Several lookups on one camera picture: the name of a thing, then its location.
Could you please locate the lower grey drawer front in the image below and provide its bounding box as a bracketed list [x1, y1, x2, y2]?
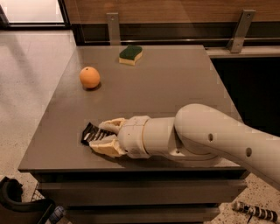
[66, 206, 220, 224]

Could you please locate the metal wall bracket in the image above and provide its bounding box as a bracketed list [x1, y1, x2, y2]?
[106, 12, 121, 46]
[227, 10, 256, 53]

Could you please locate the orange fruit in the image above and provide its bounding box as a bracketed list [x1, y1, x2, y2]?
[80, 66, 101, 88]

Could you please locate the right metal wall bracket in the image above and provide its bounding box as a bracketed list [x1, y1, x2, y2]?
[227, 10, 256, 53]

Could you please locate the black chair part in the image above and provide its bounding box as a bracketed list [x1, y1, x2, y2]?
[0, 177, 55, 224]

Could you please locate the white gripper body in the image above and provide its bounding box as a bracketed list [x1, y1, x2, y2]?
[117, 115, 150, 159]

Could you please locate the grey drawer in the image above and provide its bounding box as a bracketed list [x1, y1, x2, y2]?
[38, 179, 247, 207]
[66, 206, 220, 224]

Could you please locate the black and white striped cable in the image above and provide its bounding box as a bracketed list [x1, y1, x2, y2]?
[232, 200, 279, 223]

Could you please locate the blue object on floor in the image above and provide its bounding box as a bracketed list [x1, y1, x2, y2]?
[46, 206, 66, 224]

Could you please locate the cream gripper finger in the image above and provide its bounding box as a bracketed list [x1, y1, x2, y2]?
[98, 118, 126, 134]
[89, 135, 127, 158]

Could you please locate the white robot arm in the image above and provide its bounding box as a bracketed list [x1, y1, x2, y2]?
[89, 104, 280, 189]

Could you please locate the green and yellow sponge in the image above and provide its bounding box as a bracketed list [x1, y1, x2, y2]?
[119, 45, 143, 66]

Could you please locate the black rxbar chocolate wrapper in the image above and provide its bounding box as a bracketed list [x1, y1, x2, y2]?
[80, 122, 114, 146]

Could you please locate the upper grey drawer front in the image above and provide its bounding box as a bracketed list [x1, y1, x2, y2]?
[38, 179, 247, 207]

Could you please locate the left metal wall bracket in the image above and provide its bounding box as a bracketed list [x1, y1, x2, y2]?
[106, 12, 121, 46]

